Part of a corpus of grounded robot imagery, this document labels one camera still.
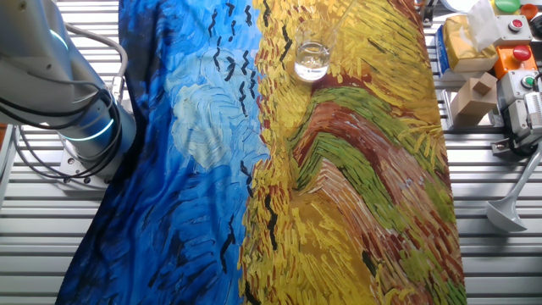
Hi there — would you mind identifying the clear glass stirring rod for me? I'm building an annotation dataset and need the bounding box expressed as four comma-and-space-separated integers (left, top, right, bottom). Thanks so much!
328, 0, 359, 37

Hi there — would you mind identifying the clear glass beaker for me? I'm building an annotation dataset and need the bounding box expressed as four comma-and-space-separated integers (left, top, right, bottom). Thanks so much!
293, 17, 339, 83

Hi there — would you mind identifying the painted wheatfield tablecloth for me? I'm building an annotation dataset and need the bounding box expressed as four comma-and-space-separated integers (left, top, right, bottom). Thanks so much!
54, 0, 467, 305

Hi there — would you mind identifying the metal tray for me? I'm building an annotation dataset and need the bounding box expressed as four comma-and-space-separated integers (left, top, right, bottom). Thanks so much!
440, 86, 507, 130

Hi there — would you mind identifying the light wooden block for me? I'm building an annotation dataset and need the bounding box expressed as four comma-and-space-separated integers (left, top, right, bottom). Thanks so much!
450, 71, 500, 127

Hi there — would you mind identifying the gold tissue pack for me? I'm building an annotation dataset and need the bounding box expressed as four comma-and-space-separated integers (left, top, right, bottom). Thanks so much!
442, 14, 500, 74

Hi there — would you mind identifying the grey plastic ladle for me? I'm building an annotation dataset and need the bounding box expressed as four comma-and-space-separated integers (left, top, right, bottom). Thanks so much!
485, 143, 542, 233

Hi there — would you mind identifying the grey green-button box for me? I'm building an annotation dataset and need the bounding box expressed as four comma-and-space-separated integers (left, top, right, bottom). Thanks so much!
496, 69, 542, 107

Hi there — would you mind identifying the white pulled-out tissue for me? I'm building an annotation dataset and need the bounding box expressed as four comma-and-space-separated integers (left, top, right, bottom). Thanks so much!
467, 0, 503, 53

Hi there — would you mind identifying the orange red-button box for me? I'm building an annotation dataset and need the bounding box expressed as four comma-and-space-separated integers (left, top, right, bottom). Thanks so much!
493, 44, 539, 80

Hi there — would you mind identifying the grey red-button box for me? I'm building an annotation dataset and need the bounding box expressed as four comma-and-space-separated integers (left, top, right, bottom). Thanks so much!
493, 14, 529, 47

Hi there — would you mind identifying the green dome push button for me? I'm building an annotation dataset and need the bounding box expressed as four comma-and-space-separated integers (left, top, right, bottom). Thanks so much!
494, 0, 522, 14

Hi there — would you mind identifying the thick grey robot cable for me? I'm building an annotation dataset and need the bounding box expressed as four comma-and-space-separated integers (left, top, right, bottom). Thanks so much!
63, 23, 130, 103

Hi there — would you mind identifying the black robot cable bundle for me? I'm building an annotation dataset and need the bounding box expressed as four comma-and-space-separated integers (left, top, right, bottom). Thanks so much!
0, 82, 124, 179

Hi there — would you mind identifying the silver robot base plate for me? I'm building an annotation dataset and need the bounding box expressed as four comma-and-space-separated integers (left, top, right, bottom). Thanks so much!
54, 139, 128, 190

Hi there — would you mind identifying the black mounting bracket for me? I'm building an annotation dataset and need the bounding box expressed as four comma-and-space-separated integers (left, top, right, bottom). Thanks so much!
418, 2, 437, 26

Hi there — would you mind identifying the small silver mounted camera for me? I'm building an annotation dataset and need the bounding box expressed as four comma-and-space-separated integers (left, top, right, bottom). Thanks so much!
506, 91, 542, 147

